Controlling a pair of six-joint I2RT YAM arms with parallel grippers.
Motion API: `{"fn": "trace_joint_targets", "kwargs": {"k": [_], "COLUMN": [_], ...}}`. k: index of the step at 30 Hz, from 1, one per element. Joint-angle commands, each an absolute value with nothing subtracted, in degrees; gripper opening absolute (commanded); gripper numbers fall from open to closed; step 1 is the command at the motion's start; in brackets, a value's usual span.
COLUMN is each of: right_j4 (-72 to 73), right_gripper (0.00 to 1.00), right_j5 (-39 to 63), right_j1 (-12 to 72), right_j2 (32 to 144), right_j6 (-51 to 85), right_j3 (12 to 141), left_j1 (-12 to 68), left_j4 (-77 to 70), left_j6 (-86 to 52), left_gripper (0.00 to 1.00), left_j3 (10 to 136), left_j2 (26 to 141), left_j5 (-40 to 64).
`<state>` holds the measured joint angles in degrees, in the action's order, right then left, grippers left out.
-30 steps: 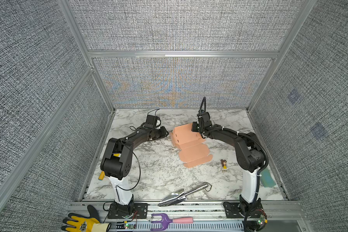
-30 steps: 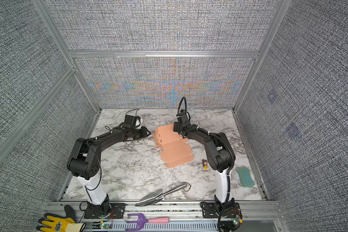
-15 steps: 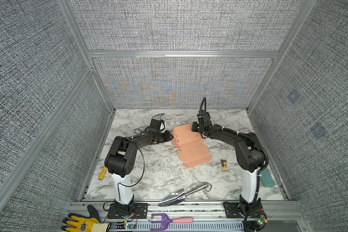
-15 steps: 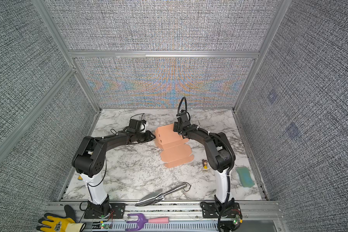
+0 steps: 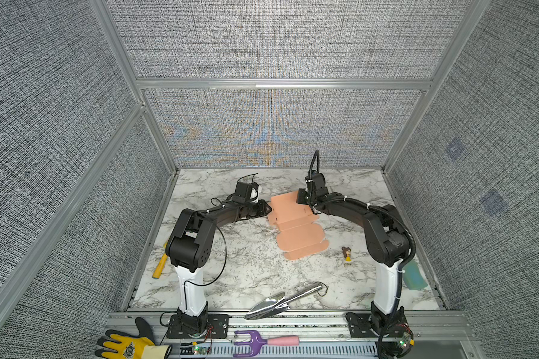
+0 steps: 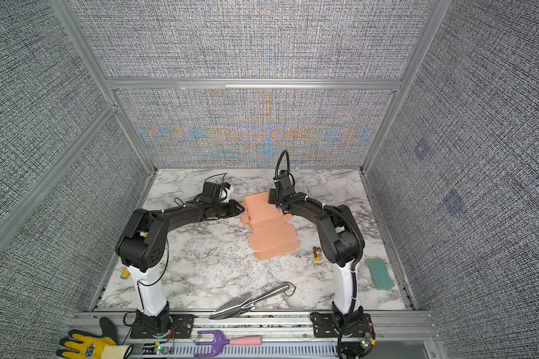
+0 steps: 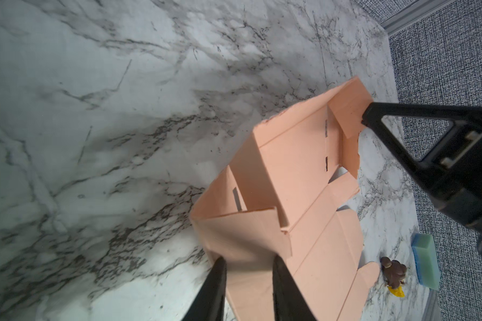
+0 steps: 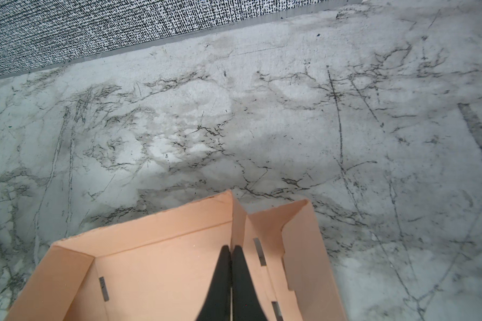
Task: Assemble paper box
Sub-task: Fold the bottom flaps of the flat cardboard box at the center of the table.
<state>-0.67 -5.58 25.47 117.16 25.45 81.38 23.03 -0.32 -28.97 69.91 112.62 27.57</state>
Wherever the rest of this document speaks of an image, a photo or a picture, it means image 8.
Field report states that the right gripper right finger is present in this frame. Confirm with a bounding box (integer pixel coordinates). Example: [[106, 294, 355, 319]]
[[231, 246, 268, 321]]

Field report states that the pink paper box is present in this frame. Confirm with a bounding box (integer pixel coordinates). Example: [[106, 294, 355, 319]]
[[7, 191, 347, 320]]

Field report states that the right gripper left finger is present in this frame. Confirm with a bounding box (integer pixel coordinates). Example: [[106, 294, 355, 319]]
[[196, 246, 232, 321]]

